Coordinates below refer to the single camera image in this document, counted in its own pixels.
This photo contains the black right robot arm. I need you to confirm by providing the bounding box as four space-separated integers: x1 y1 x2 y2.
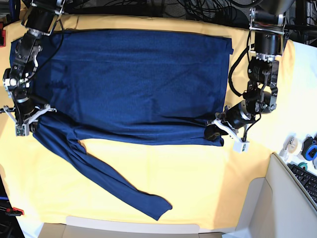
0 0 65 136

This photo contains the blue long-sleeve shirt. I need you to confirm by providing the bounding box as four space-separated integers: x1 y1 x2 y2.
31 30 233 220

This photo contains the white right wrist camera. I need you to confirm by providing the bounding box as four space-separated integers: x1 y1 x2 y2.
15 123 29 136

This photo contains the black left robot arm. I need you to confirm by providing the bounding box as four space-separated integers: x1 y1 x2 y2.
204 0 293 142

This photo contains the black keyboard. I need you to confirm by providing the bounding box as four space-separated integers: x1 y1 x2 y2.
287 163 317 209

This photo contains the white tape dispenser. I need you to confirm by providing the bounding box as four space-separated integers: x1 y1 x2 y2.
279 136 303 161

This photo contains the small teal tape roll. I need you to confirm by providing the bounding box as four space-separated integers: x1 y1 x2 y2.
298 162 308 171

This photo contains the red clamp bottom left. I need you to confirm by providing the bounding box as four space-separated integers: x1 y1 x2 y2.
5 208 24 217

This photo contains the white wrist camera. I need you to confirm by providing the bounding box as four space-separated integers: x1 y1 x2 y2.
15 123 29 136
233 141 250 153

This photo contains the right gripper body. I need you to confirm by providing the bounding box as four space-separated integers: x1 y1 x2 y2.
0 105 57 131

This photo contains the red clamp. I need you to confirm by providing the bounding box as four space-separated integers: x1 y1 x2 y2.
5 208 24 217
0 22 6 48

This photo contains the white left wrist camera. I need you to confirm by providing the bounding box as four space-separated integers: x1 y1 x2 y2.
233 141 250 153

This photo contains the blue black tape roll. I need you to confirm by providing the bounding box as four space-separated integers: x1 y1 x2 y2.
300 136 317 161

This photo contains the red clamp top left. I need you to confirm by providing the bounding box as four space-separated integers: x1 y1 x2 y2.
0 22 6 48

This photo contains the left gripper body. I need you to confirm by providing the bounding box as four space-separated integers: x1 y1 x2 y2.
207 105 248 141

